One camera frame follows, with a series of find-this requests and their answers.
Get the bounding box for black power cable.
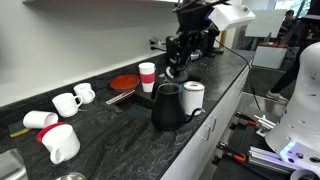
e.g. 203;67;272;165
214;38;263;111

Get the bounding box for steel sink basin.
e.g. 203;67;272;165
0;148;29;180

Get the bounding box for black teapot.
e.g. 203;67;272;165
151;83;204;131

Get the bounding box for white cup with red band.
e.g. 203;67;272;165
138;62;155;93

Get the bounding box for black orange clamp tool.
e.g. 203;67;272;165
217;142;246;162

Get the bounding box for person in background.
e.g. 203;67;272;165
278;10;295;35

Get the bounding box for yellow green sponge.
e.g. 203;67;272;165
8;121;30;138

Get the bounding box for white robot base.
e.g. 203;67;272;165
265;42;320;174

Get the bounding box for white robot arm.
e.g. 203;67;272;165
166;0;255;77

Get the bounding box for white cabinet door handle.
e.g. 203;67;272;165
209;115;217;131
201;124;211;141

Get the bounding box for teal mug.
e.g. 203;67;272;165
163;79;185;94

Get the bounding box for white mug lying sideways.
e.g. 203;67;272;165
23;110;58;129

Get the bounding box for white cylindrical kettle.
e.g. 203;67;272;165
182;81;205;115

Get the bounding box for red plastic lid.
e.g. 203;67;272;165
110;75;140;92

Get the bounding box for white mug with red rim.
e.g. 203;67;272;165
36;122;80;164

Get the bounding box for aluminium extrusion rail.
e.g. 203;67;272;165
248;146;296;174

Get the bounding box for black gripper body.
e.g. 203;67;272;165
166;27;208;65

